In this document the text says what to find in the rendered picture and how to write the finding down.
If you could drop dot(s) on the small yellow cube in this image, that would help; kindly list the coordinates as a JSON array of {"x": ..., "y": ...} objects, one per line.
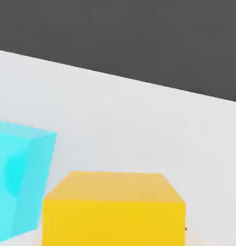
[{"x": 114, "y": 221}]

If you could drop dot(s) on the large cyan box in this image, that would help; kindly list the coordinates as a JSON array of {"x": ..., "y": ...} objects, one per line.
[{"x": 16, "y": 173}]

